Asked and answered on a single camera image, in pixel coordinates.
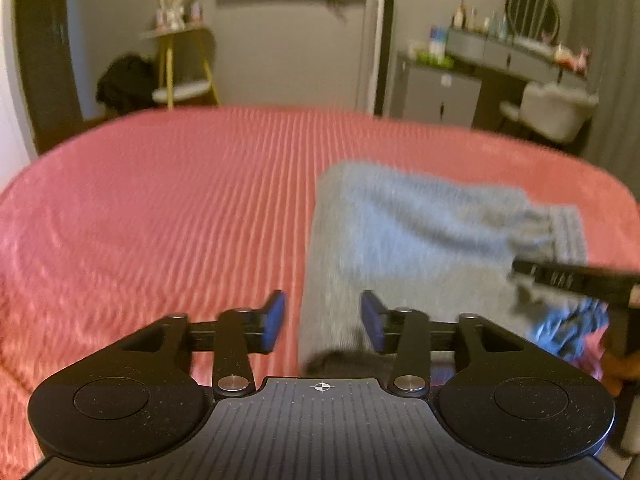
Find yellow-legged side table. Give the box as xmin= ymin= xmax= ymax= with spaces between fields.
xmin=140 ymin=27 xmax=222 ymax=110

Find round mirror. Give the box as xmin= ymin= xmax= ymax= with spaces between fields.
xmin=505 ymin=0 xmax=561 ymax=37

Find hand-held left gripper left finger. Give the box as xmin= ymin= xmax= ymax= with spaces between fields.
xmin=107 ymin=290 xmax=287 ymax=401

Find red ribbed bedspread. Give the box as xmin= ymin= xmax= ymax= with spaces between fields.
xmin=0 ymin=105 xmax=640 ymax=480

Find grey pants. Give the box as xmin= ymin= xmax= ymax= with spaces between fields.
xmin=298 ymin=160 xmax=611 ymax=378

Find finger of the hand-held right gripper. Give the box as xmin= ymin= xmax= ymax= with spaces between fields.
xmin=512 ymin=258 xmax=640 ymax=309

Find black bag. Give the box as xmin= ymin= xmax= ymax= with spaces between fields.
xmin=95 ymin=55 xmax=158 ymax=111

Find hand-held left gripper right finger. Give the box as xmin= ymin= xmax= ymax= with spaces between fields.
xmin=361 ymin=290 xmax=532 ymax=400

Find grey drawer cabinet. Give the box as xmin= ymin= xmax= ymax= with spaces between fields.
xmin=389 ymin=51 xmax=482 ymax=128

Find grey vanity desk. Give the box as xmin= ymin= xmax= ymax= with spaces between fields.
xmin=445 ymin=27 xmax=589 ymax=87

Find white upholstered chair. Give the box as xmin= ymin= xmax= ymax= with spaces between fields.
xmin=500 ymin=81 xmax=599 ymax=144

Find cluster of cosmetic bottles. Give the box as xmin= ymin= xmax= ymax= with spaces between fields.
xmin=451 ymin=0 xmax=512 ymax=37

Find blue box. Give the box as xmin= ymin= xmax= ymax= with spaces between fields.
xmin=429 ymin=26 xmax=449 ymax=59

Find pink desk ornament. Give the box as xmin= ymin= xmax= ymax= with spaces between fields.
xmin=552 ymin=44 xmax=592 ymax=69

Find dark door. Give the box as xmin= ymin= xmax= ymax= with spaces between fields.
xmin=14 ymin=0 xmax=85 ymax=157

